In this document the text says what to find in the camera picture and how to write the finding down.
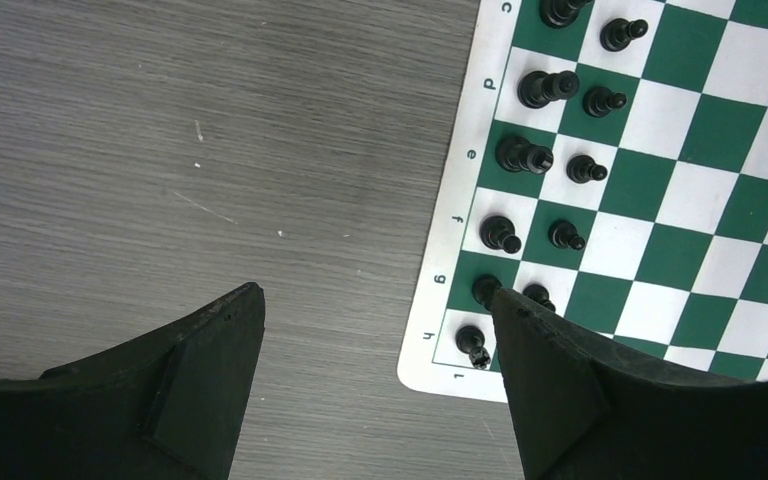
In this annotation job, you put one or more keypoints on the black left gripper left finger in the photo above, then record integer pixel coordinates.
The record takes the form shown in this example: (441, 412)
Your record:
(168, 404)

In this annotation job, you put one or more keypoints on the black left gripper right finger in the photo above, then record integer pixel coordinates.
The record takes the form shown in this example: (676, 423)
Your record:
(587, 407)

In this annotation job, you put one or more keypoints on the black chess pawn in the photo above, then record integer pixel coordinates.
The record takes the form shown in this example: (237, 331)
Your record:
(564, 235)
(582, 169)
(539, 294)
(618, 33)
(600, 101)

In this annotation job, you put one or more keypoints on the black chess rook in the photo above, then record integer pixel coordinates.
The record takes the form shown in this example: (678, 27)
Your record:
(470, 340)

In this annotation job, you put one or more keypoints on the black chess knight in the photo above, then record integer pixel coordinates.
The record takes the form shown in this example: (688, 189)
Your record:
(484, 289)

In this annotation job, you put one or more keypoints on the black chess bishop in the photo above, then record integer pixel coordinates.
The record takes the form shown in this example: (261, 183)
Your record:
(498, 233)
(559, 14)

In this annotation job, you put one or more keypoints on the green white chess board mat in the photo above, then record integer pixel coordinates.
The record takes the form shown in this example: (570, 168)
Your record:
(676, 256)

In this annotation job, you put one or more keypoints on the black chess king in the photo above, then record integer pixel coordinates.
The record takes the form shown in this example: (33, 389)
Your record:
(515, 154)

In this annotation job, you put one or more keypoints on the black chess queen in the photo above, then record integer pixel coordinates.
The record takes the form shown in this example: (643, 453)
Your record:
(538, 88)

